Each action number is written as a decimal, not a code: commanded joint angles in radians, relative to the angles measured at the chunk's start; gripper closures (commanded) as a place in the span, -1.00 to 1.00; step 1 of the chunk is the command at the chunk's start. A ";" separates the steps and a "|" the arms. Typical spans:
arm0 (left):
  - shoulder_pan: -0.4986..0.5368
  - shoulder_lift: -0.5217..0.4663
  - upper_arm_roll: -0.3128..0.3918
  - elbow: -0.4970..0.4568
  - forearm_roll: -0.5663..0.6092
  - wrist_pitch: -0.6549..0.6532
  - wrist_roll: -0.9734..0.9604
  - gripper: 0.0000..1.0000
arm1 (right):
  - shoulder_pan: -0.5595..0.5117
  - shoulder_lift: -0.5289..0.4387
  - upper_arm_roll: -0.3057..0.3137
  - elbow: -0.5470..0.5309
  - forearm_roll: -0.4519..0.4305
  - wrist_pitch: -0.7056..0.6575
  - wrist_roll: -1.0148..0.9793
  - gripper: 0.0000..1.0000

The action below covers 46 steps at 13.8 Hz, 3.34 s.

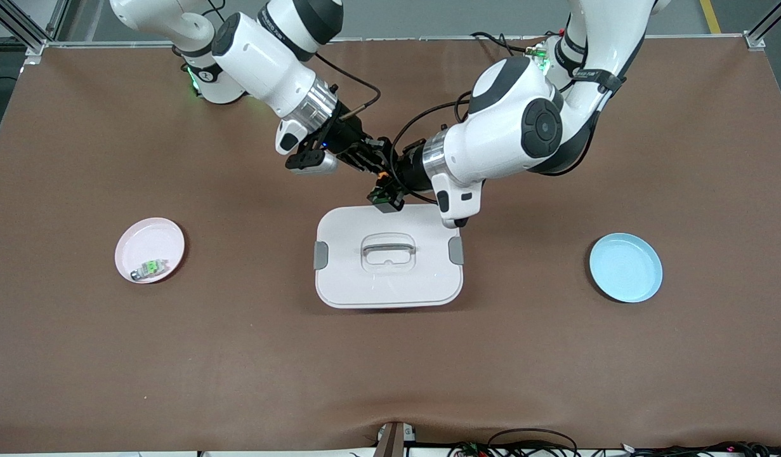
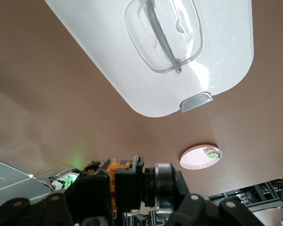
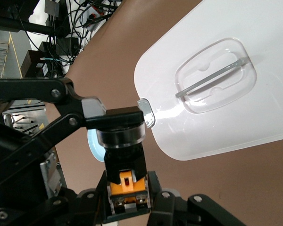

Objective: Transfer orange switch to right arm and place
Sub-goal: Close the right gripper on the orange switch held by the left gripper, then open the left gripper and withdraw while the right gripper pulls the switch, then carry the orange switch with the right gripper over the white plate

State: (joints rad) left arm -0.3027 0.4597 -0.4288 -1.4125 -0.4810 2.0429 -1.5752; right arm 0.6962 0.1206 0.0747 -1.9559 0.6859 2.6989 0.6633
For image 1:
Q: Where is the white lidded storage box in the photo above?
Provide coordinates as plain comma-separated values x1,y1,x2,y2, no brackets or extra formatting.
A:
314,203,464,310

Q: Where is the brown table mat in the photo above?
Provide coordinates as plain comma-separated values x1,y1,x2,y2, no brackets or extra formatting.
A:
0,37,781,453

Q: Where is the pink round plate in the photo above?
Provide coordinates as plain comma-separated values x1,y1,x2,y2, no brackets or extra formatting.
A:
114,217,186,284

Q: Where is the light blue round plate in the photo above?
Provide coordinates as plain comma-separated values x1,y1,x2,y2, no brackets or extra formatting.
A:
589,232,664,303

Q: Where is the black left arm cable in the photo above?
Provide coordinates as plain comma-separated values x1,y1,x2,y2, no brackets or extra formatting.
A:
390,91,486,166

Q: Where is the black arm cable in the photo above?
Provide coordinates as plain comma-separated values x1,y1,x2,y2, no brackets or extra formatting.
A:
314,53,383,121
390,91,486,166

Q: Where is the grey box lid handle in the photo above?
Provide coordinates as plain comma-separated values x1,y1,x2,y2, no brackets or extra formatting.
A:
362,239,416,258

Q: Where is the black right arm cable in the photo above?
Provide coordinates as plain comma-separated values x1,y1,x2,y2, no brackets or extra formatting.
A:
314,53,383,121

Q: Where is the silver table edge rail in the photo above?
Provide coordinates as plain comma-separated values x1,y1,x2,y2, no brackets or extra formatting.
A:
44,34,746,49

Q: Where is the black base power cable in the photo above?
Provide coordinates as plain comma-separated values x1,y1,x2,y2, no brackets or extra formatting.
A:
470,30,543,64

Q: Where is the green push-button switch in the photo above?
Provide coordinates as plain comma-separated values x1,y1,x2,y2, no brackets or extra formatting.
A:
130,258,170,282

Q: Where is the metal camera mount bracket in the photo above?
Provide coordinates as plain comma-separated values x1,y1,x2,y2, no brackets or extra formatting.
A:
372,421,417,457

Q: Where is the coloured wire bundle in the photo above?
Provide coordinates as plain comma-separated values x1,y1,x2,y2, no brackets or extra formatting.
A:
447,441,492,457

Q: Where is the black looped cable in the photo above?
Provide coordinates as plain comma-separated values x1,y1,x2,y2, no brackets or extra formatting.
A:
487,428,579,457

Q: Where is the aluminium frame post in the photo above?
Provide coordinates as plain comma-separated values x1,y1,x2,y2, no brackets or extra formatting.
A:
0,0,70,56
744,0,781,51

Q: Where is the black cable bundle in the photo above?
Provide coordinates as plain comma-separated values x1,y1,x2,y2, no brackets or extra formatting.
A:
619,440,781,457

